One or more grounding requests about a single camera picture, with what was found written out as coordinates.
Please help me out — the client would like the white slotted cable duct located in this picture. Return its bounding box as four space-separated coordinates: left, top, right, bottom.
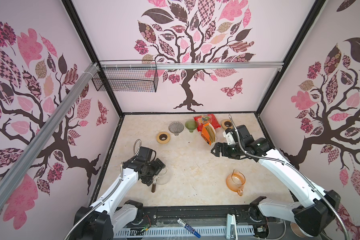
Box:
113 225 255 240

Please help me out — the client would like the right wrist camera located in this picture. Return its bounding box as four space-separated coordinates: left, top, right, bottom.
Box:
223 129 236 145

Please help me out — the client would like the right metal conduit cable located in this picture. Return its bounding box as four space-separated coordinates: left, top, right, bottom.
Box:
227 114 350 240

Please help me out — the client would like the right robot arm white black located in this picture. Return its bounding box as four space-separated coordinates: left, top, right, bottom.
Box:
211 125 342 237

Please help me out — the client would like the blue white marker pen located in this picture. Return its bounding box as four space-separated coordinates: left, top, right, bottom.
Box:
177 218 201 239

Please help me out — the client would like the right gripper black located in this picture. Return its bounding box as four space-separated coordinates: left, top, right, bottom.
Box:
209 142 243 158

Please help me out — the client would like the orange coffee filter pack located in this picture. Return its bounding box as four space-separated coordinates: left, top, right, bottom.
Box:
201 123 217 146

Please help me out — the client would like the orange glass pitcher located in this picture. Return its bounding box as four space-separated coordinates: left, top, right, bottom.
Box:
226 170 246 196

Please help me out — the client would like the back aluminium rail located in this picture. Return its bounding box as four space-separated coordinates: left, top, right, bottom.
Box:
101 62 284 70

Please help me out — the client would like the clear glass carafe brown handle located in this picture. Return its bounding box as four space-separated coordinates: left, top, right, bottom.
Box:
151 167 171 193

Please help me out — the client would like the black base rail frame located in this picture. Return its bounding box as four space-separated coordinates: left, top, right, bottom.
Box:
116 205 297 240

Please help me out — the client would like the clear ribbed glass dripper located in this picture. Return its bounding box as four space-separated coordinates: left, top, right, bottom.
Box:
168 121 185 136

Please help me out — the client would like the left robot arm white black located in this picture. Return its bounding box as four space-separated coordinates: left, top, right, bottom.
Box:
65 147 166 240

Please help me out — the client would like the green glass dripper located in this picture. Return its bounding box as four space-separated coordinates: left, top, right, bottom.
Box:
185 120 198 133

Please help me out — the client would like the left aluminium rail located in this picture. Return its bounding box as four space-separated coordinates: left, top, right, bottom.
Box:
0 63 99 210

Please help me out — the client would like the aluminium rail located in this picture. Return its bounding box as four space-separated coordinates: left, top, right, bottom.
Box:
101 62 284 70
0 63 99 210

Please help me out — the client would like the black wire basket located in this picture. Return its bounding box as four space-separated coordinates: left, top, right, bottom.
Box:
92 60 159 93

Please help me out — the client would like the red snack bag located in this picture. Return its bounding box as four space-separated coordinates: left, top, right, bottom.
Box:
194 114 221 132

